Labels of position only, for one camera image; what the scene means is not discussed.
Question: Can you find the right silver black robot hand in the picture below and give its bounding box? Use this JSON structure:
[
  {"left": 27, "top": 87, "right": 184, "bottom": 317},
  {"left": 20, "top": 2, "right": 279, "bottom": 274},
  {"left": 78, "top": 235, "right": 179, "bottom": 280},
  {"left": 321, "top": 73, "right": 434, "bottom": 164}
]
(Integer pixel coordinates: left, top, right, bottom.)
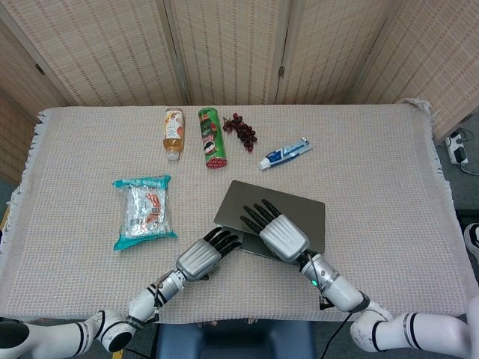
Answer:
[{"left": 239, "top": 198, "right": 311, "bottom": 264}]

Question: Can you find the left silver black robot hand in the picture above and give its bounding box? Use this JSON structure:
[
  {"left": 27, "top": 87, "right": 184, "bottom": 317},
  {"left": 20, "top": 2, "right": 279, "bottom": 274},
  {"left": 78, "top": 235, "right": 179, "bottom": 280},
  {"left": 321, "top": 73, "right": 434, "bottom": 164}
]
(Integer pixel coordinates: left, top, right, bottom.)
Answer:
[{"left": 174, "top": 227, "right": 243, "bottom": 283}]

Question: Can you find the silver laptop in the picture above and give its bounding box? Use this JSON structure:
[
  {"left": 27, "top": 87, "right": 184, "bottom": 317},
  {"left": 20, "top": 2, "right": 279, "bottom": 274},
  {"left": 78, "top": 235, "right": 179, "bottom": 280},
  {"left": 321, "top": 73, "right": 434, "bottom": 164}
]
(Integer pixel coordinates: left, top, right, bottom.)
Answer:
[{"left": 213, "top": 179, "right": 326, "bottom": 260}]

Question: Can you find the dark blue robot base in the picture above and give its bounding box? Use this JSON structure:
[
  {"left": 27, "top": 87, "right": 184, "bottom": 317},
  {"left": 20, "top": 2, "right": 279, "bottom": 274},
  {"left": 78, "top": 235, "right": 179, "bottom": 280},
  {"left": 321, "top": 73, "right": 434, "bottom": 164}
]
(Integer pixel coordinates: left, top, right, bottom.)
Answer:
[{"left": 155, "top": 320, "right": 317, "bottom": 359}]

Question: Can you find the teal clear snack bag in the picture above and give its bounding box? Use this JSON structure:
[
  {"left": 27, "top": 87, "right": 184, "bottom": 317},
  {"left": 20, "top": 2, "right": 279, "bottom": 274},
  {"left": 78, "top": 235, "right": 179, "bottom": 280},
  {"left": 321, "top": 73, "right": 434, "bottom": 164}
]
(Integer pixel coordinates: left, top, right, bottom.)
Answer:
[{"left": 112, "top": 174, "right": 178, "bottom": 251}]

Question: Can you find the blue white toothpaste tube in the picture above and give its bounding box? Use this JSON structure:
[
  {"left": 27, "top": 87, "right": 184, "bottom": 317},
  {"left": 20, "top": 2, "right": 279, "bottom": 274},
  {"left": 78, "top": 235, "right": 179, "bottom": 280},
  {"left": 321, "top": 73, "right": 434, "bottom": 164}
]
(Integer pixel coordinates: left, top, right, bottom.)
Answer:
[{"left": 258, "top": 137, "right": 311, "bottom": 171}]

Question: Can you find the dark red grape bunch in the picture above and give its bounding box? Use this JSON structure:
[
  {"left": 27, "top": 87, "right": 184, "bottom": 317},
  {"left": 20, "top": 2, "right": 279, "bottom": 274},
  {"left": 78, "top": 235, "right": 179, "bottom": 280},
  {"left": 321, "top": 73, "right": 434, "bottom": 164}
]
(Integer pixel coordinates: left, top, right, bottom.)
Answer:
[{"left": 222, "top": 112, "right": 258, "bottom": 153}]

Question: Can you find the green chips can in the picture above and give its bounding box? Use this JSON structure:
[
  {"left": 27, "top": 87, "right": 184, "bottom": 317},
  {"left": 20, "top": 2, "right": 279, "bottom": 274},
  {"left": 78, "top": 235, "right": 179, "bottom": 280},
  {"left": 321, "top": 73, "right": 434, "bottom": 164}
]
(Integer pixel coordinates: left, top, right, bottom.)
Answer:
[{"left": 198, "top": 106, "right": 228, "bottom": 171}]

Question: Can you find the orange tea bottle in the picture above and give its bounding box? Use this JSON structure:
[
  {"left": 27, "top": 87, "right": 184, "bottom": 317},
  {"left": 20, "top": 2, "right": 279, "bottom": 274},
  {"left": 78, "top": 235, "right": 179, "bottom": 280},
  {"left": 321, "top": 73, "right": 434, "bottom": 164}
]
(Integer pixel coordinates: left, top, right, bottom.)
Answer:
[{"left": 162, "top": 107, "right": 186, "bottom": 162}]

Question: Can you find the beige woven tablecloth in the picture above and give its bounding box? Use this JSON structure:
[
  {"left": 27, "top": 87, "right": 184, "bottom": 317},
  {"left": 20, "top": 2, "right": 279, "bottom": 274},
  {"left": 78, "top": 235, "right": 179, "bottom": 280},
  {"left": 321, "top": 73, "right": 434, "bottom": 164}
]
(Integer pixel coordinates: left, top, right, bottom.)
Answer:
[{"left": 0, "top": 98, "right": 472, "bottom": 326}]

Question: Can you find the beige folding screen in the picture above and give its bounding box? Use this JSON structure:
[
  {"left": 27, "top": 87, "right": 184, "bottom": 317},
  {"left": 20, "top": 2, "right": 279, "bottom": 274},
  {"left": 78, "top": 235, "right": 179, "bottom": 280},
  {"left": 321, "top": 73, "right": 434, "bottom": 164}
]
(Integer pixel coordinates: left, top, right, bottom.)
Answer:
[{"left": 0, "top": 0, "right": 479, "bottom": 184}]

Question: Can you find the black white shoe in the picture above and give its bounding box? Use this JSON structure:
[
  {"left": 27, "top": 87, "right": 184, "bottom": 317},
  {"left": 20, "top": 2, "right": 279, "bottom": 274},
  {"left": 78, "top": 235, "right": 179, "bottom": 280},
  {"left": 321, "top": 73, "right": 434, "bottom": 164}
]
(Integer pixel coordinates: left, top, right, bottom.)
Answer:
[{"left": 463, "top": 222, "right": 479, "bottom": 265}]

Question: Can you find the white power strip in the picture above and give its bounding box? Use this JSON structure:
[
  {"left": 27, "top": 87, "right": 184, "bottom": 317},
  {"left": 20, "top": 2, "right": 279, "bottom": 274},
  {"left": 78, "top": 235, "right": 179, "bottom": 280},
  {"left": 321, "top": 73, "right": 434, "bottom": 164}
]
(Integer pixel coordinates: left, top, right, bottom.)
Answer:
[{"left": 445, "top": 129, "right": 470, "bottom": 165}]

